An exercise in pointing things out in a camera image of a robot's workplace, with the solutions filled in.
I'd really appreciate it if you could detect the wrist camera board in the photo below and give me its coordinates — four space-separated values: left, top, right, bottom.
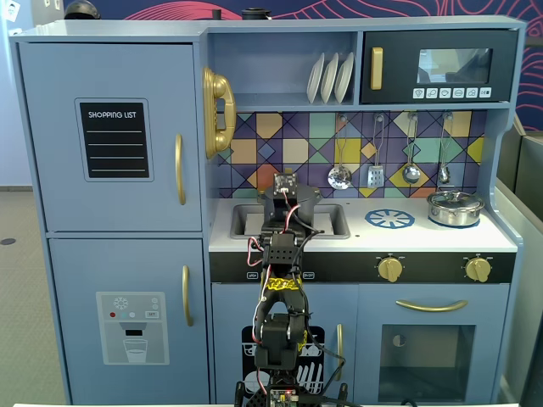
272 172 297 197

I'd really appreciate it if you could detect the dishwasher door with dishes print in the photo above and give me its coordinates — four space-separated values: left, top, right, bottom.
211 283 360 404

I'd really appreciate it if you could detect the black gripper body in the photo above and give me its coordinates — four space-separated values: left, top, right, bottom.
263 192 301 233

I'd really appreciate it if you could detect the fridge door with shopping list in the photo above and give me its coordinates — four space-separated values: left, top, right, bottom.
19 42 203 233

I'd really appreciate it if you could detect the fridge door with dispenser print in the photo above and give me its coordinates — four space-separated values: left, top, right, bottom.
48 237 212 404

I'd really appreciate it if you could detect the robot controller board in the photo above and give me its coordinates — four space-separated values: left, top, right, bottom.
268 387 299 407

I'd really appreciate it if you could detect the gold oven handle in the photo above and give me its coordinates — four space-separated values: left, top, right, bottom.
395 298 469 314

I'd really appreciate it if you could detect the white toy plate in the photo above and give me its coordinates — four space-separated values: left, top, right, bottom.
333 51 355 104
320 52 340 104
305 52 327 105

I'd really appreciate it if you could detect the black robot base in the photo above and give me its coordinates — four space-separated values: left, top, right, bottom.
234 366 351 407

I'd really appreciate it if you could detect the blue toy kitchen unit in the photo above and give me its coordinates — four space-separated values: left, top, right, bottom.
8 15 527 406

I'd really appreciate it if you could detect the gray toy sink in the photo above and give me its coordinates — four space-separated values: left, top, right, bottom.
230 203 352 241

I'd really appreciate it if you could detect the gold stove knob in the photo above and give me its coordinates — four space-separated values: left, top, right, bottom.
464 254 494 284
377 254 405 283

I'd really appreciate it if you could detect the metal slotted spatula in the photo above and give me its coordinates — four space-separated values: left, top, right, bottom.
366 112 387 190

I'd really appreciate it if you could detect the gold microwave handle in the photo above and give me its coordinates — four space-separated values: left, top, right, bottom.
370 47 384 92

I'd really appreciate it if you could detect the metal skimmer spoon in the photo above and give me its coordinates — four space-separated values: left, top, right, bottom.
327 113 354 191

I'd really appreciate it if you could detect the black round cap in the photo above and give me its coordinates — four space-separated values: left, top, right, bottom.
241 8 273 22

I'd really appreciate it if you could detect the gold fridge door handle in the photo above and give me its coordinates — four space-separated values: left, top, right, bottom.
174 133 188 207
182 265 195 328

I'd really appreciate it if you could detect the shiny steel pot lid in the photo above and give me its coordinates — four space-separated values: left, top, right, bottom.
427 189 483 210

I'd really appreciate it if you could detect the black dome object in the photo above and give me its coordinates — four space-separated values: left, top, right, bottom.
63 0 102 20

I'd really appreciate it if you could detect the gold dishwasher handle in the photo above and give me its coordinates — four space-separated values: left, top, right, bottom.
335 323 344 382

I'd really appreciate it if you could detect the blue oven door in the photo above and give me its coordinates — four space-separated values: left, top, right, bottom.
357 283 511 404

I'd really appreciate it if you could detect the metal ladle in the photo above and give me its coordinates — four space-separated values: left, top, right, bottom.
401 111 423 186

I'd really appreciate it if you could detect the gold toy telephone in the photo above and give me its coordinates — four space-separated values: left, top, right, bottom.
201 66 238 160

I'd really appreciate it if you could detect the black toy microwave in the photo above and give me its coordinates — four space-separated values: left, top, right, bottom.
359 29 520 105

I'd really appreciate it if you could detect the small metal spoon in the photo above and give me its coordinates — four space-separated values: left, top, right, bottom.
437 111 455 186

